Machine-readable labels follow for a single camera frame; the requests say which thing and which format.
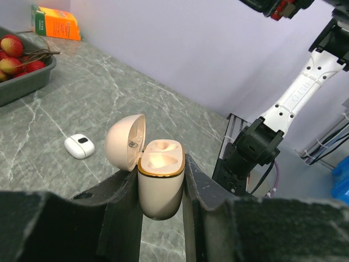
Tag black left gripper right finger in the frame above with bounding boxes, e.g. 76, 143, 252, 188
183, 154, 348, 261

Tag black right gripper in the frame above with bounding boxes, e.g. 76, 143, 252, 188
240, 0, 314, 21

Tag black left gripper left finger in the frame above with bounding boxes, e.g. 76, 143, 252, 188
1, 170, 142, 261

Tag white earbuds charging case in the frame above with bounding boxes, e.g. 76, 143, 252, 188
64, 134, 95, 159

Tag pink earbuds charging case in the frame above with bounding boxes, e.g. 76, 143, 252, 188
104, 114, 185, 221

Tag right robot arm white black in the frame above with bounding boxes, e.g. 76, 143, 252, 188
212, 1, 348, 196

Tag blue plastic bin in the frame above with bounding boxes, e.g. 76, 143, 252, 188
331, 157, 348, 204

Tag dark grey fruit tray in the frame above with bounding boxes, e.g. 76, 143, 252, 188
1, 27, 56, 106

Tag red lychee bunch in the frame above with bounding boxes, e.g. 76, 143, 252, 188
1, 34, 61, 82

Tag orange juice box far right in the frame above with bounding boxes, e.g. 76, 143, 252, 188
31, 4, 82, 41

